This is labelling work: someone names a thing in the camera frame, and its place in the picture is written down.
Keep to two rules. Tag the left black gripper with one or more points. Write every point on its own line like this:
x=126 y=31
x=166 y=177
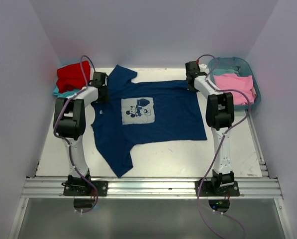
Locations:
x=105 y=97

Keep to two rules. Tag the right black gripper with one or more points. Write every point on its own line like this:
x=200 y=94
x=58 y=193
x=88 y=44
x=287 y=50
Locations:
x=191 y=88

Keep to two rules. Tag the navy blue t-shirt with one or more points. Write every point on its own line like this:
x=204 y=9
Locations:
x=141 y=113

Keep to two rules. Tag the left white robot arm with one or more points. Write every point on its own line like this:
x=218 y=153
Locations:
x=70 y=121

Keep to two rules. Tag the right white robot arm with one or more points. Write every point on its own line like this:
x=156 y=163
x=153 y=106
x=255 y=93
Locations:
x=219 y=117

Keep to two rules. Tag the teal t-shirt in basket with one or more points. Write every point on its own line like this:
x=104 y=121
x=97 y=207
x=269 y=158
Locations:
x=220 y=70

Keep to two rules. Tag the red folded t-shirt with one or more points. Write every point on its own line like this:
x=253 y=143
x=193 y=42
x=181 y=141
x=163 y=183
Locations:
x=71 y=77

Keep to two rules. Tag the teal folded t-shirt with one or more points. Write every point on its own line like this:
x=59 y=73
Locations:
x=66 y=94

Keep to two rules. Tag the pink t-shirt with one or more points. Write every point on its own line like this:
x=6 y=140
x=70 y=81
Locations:
x=233 y=81

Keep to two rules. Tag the teal plastic basket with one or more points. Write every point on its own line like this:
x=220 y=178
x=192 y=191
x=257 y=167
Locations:
x=245 y=70

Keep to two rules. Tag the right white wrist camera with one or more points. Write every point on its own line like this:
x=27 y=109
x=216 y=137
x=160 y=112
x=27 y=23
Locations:
x=204 y=68

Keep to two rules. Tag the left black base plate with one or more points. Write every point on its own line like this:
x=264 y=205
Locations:
x=99 y=188

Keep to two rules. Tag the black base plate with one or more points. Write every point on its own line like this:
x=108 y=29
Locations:
x=208 y=190
x=99 y=188

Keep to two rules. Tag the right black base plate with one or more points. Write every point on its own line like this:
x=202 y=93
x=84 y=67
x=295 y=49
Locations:
x=208 y=190

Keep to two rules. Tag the aluminium mounting rail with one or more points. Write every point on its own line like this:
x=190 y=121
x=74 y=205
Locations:
x=166 y=170

